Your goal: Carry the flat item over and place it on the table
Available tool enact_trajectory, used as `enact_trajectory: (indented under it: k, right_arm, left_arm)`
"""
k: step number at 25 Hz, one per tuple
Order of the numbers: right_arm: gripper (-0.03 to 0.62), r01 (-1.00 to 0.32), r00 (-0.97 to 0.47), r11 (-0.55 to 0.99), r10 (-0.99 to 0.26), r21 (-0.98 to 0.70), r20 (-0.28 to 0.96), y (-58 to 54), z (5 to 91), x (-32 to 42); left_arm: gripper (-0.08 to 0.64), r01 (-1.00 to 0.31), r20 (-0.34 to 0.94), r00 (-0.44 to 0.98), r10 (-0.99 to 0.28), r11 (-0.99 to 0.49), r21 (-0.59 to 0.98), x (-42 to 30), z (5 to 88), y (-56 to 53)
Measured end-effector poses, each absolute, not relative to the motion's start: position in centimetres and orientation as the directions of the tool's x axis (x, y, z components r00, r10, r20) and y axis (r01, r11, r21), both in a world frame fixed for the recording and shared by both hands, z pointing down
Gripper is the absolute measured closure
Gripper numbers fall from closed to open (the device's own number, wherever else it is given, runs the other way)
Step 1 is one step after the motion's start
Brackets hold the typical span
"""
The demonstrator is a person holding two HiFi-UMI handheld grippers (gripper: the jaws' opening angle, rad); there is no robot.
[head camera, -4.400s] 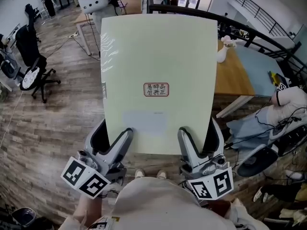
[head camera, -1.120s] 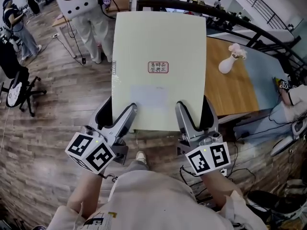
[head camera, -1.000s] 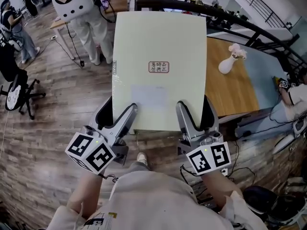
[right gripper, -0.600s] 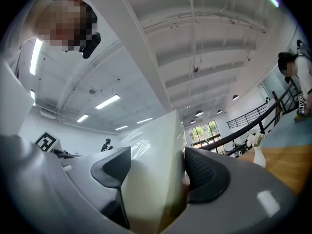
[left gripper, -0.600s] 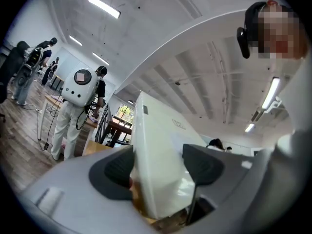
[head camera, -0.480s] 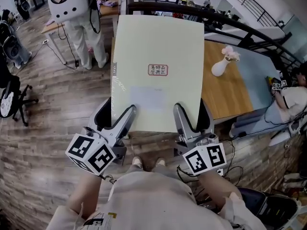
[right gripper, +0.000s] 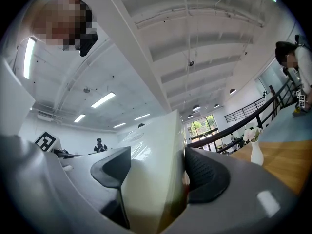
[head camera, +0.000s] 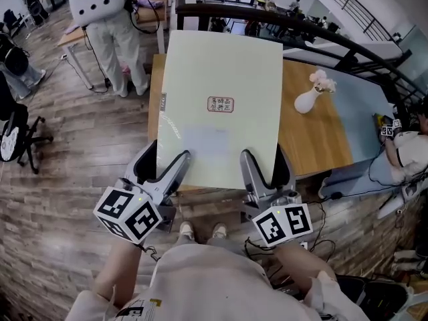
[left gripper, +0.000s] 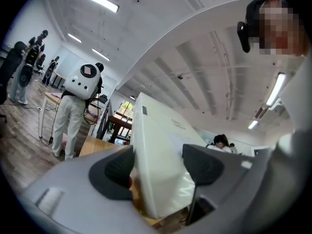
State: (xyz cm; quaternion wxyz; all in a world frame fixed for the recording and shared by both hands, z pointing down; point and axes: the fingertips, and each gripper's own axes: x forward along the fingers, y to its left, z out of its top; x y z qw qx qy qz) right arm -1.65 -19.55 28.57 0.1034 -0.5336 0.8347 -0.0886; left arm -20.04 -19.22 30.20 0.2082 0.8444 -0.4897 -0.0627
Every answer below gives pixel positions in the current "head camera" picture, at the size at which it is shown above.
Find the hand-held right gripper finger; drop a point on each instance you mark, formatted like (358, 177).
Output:
(254, 179)
(286, 172)

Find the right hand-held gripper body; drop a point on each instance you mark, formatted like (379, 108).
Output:
(284, 222)

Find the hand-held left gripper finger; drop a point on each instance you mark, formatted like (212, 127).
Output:
(175, 176)
(140, 162)

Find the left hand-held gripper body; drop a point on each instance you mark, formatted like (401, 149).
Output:
(127, 216)

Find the pale green box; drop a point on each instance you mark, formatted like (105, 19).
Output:
(220, 79)

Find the person's left forearm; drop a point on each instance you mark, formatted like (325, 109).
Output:
(123, 273)

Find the person's right forearm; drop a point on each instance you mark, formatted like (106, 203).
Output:
(301, 269)

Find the wooden table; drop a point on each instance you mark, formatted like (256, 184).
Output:
(311, 139)

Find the black power adapter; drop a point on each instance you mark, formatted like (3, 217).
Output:
(336, 195)

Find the person's left white shoe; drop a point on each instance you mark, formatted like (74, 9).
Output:
(187, 230)

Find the person's white shoe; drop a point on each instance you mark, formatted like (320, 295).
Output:
(187, 230)
(220, 231)

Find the person's right white shoe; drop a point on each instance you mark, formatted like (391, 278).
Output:
(220, 231)

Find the white vase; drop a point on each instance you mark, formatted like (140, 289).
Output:
(306, 100)

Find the light blue table mat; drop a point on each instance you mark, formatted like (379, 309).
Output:
(361, 119)

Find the pink flowers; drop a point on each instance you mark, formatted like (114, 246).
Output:
(322, 80)

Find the person's white shirt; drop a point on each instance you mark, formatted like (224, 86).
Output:
(207, 286)

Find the yellow and black object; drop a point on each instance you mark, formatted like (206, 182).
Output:
(379, 120)

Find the black office chair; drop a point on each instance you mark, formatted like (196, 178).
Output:
(20, 119)

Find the white power strip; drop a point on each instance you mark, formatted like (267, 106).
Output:
(63, 56)

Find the white patterned round cushion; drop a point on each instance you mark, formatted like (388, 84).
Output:
(8, 142)

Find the person with white dome backpack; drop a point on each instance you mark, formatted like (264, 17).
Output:
(147, 15)

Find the black curved railing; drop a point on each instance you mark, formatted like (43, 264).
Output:
(301, 25)

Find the purple cloth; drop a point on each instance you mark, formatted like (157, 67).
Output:
(150, 3)

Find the black stair railing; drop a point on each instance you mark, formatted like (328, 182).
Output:
(354, 8)

